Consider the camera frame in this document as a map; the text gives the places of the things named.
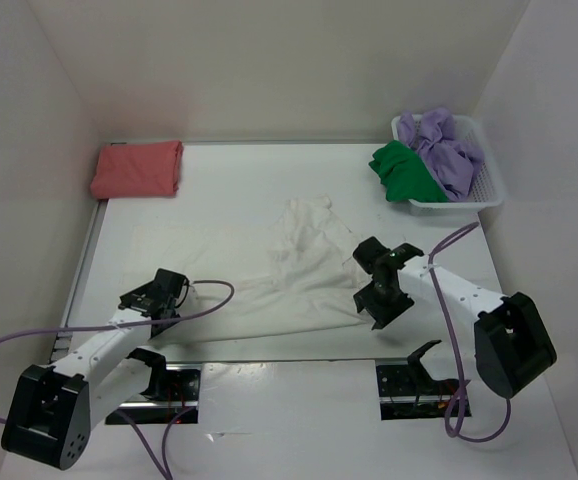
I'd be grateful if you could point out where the cream white t shirt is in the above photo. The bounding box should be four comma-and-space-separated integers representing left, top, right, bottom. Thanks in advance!
122, 196, 367, 343

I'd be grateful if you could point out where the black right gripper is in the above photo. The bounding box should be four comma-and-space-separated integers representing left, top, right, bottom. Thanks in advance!
353, 278, 415, 331

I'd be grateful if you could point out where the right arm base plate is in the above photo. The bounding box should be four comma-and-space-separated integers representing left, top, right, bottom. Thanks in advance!
375, 361, 458, 421

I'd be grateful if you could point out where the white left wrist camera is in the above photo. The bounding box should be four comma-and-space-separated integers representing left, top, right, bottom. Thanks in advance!
178, 286, 201, 310

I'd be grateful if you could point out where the purple t shirt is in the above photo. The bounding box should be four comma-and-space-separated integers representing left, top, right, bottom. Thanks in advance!
396, 107, 485, 202

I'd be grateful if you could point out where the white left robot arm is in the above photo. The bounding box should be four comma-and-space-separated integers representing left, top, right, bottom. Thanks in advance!
1, 269, 190, 470

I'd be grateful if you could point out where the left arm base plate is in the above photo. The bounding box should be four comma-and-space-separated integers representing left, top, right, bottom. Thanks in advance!
104, 363, 202, 425

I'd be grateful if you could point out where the red t shirt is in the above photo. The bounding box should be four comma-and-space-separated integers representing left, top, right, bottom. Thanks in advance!
90, 140, 183, 200

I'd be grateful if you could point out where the white plastic basket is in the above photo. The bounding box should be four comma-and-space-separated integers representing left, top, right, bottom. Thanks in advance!
408, 115, 505, 216

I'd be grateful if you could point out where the green t shirt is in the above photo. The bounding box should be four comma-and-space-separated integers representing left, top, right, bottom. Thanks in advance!
369, 140, 449, 203

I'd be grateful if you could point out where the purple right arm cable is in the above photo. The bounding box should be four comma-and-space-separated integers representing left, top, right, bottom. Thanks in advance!
427, 221, 514, 443

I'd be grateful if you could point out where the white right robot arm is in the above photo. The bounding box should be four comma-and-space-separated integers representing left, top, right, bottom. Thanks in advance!
353, 237, 557, 399

